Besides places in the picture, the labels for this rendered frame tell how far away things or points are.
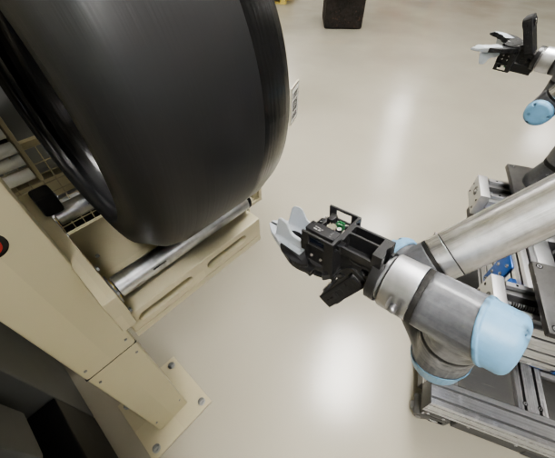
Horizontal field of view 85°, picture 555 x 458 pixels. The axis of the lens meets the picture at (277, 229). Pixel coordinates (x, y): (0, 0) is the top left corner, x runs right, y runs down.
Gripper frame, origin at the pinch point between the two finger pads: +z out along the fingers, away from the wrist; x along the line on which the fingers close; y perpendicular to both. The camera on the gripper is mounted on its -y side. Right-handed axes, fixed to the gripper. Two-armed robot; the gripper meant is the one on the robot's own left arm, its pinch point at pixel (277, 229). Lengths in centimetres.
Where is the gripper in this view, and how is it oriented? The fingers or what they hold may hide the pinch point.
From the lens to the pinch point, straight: 52.6
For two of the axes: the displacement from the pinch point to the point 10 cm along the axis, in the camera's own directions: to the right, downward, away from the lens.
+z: -7.4, -4.0, 5.4
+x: -6.7, 5.4, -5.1
